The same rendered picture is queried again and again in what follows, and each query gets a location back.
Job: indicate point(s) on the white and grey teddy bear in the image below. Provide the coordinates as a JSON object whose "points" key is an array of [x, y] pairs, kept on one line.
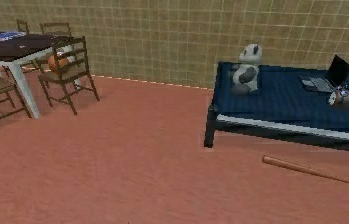
{"points": [[247, 71]]}

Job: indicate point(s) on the orange basketball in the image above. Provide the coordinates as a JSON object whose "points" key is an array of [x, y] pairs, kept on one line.
{"points": [[52, 62]]}

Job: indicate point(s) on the brown wooden baseball bat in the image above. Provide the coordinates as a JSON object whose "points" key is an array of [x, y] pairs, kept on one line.
{"points": [[302, 169]]}

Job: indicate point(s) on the grey laptop with black screen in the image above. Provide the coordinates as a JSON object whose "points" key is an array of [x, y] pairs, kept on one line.
{"points": [[328, 77]]}

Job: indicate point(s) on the dark table with white legs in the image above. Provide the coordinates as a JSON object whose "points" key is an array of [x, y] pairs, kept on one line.
{"points": [[13, 46]]}

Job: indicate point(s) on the blue patterned book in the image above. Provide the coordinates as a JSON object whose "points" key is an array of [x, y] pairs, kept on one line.
{"points": [[7, 35]]}

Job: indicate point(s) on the blue bed with black frame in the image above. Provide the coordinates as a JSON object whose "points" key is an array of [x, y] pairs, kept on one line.
{"points": [[282, 100]]}

